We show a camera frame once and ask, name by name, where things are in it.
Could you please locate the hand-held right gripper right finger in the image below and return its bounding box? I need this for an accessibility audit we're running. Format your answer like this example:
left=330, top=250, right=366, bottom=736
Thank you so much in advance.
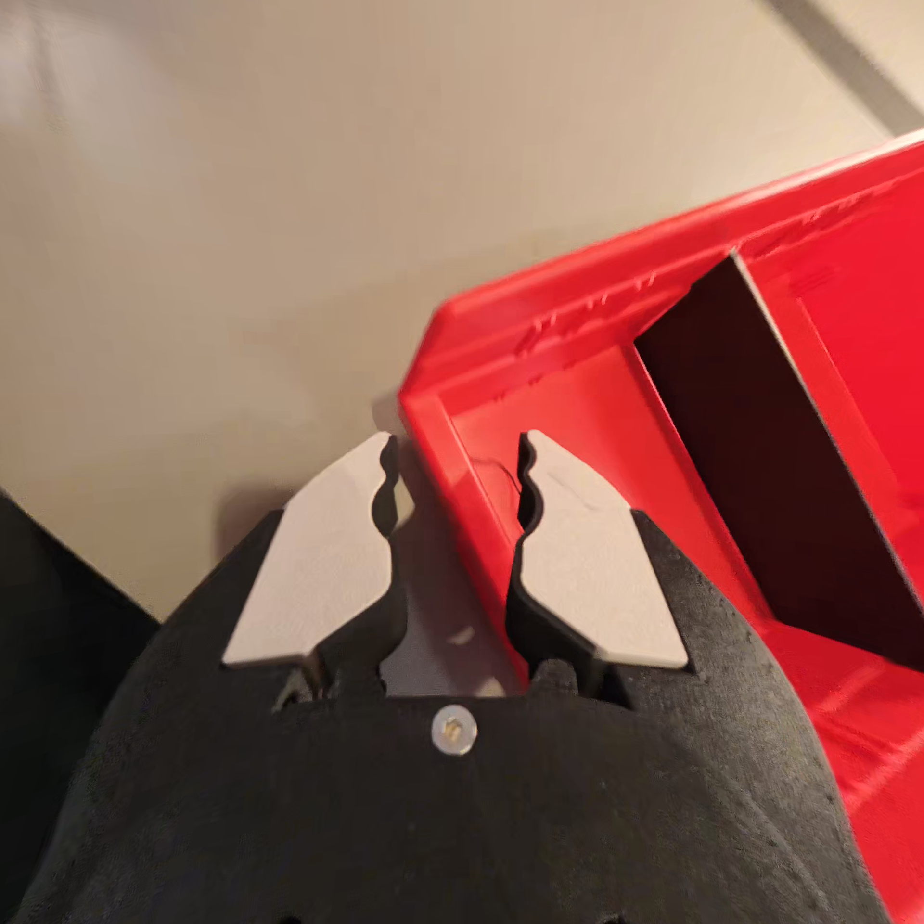
left=505, top=429, right=690, bottom=683

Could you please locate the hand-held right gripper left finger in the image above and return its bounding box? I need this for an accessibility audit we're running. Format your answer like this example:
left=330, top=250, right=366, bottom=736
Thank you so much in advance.
left=220, top=432, right=409, bottom=683

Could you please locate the red plastic bin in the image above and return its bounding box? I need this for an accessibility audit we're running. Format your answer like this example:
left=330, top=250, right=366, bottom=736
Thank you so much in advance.
left=397, top=128, right=924, bottom=924

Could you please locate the black bin divider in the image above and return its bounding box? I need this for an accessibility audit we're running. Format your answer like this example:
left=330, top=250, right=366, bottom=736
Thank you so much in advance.
left=634, top=249, right=924, bottom=676

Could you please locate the person's black jacket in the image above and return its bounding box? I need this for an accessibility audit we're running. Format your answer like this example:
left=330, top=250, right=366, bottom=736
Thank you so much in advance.
left=0, top=489, right=161, bottom=911

